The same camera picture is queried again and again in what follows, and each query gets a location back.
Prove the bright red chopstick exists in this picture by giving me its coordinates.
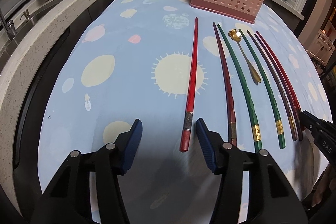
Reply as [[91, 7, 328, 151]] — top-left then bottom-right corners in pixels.
[[179, 17, 198, 152]]

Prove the maroon chopstick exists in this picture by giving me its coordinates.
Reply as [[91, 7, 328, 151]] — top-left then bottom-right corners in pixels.
[[255, 31, 304, 141]]

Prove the purple brown chopstick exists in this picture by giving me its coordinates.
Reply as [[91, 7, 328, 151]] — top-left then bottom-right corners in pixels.
[[246, 29, 299, 142]]

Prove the chrome faucet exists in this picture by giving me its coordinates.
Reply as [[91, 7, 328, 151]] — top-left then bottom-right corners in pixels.
[[0, 10, 17, 40]]

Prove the blue patterned tablecloth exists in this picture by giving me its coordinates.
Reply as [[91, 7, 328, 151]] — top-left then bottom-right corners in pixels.
[[38, 0, 331, 223]]

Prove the gold flower spoon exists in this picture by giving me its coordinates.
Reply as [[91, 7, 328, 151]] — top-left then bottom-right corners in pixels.
[[228, 29, 261, 85]]

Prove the dark red chopstick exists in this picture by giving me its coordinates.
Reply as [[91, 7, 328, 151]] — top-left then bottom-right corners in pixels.
[[213, 22, 237, 146]]

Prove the steel kitchen sink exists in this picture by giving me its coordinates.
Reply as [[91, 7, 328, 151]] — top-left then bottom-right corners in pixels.
[[1, 0, 64, 57]]

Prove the green chopstick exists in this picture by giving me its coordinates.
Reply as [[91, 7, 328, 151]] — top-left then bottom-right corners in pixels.
[[217, 24, 263, 153], [238, 28, 286, 149]]

